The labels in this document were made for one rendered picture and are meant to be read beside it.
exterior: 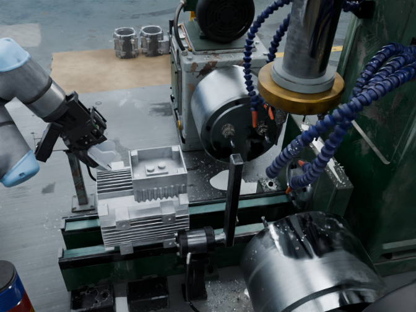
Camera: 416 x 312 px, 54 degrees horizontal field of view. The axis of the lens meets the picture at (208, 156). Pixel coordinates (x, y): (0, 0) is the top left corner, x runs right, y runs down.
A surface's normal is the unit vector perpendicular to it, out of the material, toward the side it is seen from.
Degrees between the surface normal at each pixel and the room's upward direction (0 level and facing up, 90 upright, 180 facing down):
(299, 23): 90
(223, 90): 24
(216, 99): 36
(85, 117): 90
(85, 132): 90
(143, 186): 90
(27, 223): 0
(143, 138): 0
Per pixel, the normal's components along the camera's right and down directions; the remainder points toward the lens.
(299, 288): -0.48, -0.59
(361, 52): -0.98, 0.11
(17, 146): 0.71, -0.43
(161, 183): 0.22, 0.64
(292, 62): -0.70, 0.44
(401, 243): 0.12, -0.43
